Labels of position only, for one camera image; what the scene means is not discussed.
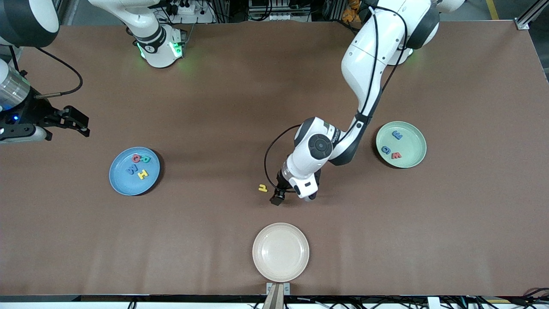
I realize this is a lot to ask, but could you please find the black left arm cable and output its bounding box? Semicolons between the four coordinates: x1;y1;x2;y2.
264;124;303;194

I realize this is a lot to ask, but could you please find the aluminium frame profile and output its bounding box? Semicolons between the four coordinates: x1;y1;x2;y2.
515;0;549;30

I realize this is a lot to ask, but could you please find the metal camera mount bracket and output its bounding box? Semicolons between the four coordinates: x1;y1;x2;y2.
262;282;291;309

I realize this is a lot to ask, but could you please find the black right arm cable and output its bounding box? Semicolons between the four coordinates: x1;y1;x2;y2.
9;45;83;100

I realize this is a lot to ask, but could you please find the blue plate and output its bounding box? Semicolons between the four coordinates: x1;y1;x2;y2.
109;146;161;196

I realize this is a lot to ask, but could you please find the green plate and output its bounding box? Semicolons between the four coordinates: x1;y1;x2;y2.
376;121;427;169

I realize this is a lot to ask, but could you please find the beige plate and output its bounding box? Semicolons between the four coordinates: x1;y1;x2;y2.
252;222;310;283

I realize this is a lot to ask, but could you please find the orange packaged items pile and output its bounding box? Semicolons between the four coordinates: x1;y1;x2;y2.
342;0;362;23

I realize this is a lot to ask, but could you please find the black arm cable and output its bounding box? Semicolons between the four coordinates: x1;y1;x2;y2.
264;124;303;194
9;45;83;100

